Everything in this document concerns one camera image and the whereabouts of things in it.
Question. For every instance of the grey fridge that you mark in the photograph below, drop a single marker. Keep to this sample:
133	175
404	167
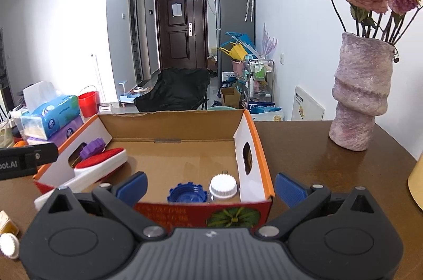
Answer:
231	12

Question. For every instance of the red cardboard box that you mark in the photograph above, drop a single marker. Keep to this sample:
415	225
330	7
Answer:
172	154

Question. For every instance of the small beige box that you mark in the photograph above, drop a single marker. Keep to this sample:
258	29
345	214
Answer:
6	222

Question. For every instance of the white mop pole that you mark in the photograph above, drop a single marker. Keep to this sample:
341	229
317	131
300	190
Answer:
97	78

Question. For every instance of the blue cap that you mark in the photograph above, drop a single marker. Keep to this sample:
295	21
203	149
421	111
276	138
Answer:
186	194

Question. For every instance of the grey interior doorway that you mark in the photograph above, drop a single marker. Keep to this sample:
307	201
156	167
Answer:
135	29

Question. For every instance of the blue tissue pack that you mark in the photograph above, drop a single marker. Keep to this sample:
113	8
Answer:
53	118

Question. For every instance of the metal trolley with bottles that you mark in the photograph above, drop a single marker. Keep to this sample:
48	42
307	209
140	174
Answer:
259	78

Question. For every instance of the yellow watering can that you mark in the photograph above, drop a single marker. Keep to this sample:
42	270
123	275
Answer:
236	52

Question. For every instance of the white wall socket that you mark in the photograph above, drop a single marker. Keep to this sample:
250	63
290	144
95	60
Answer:
282	59

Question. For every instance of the clear jar with white lid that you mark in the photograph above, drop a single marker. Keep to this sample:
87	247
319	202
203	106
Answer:
223	186

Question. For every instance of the white leaning board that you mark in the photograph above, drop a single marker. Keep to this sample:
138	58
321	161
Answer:
307	103

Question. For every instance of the brown cardboard box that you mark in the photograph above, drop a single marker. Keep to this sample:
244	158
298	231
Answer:
230	98

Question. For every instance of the red and white lint brush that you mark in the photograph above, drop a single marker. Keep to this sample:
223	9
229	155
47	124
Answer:
99	164

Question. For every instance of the purple feather decoration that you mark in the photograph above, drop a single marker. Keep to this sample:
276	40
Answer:
269	42

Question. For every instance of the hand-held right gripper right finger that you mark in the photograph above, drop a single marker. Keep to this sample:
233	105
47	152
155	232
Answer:
290	189

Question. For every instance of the orange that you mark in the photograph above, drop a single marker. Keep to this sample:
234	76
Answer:
20	143

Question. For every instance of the red plastic bucket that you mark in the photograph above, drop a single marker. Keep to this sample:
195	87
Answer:
88	103

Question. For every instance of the dark brown door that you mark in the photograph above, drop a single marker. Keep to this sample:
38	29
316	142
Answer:
180	35

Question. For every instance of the white ridged cap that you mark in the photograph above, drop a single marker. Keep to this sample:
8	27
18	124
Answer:
8	245

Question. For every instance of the white paper sheet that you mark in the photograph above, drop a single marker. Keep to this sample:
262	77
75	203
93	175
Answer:
176	10

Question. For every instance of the blue and white package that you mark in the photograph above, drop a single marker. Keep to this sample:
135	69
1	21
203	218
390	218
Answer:
228	80

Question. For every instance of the pink bucket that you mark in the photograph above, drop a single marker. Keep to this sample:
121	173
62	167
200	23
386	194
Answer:
238	67

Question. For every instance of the black folding chair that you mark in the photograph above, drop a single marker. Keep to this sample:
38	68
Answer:
175	88

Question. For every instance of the purple spiky ball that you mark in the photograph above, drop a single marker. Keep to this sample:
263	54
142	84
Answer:
91	149

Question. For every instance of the pink stone vase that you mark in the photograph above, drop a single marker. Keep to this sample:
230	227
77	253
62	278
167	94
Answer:
360	95

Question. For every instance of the purple tissue pack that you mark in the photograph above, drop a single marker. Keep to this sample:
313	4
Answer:
69	131

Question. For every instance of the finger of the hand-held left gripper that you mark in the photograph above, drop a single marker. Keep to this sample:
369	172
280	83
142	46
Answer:
43	153

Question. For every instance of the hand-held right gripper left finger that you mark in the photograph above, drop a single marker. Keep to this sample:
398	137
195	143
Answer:
134	187

